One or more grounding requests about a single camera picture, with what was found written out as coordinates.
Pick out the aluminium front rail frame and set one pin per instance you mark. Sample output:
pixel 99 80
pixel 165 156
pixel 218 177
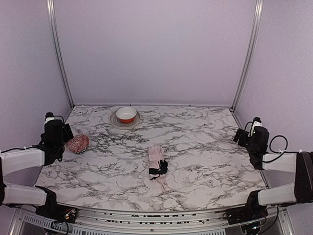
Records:
pixel 88 221

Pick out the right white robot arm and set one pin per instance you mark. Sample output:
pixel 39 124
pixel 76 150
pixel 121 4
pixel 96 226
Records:
pixel 299 163

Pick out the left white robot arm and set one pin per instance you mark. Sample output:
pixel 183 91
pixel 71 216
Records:
pixel 50 149

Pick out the left aluminium corner post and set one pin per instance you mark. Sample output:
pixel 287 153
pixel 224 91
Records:
pixel 57 49

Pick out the pink and black umbrella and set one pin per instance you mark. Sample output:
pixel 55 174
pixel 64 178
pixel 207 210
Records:
pixel 158 166

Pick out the right aluminium corner post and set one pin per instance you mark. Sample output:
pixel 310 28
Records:
pixel 249 54

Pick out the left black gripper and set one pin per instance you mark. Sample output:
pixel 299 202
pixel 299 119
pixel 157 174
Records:
pixel 67 132

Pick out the aluminium corner post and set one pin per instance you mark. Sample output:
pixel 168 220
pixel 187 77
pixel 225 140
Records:
pixel 57 49
pixel 249 54

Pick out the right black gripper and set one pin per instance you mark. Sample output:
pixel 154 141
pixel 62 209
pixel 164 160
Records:
pixel 240 136

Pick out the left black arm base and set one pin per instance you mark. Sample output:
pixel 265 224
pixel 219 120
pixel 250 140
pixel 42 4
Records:
pixel 59 213

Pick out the grey round plate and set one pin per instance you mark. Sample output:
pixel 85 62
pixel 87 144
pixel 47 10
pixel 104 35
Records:
pixel 118 125

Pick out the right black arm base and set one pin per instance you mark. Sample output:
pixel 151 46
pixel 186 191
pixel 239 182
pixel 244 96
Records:
pixel 241 214

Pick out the red patterned round pouch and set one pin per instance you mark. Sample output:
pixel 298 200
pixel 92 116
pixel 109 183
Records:
pixel 78 144

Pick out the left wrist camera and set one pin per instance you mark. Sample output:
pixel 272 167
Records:
pixel 49 116

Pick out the red and white bowl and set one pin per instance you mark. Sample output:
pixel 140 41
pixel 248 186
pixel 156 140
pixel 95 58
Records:
pixel 126 114

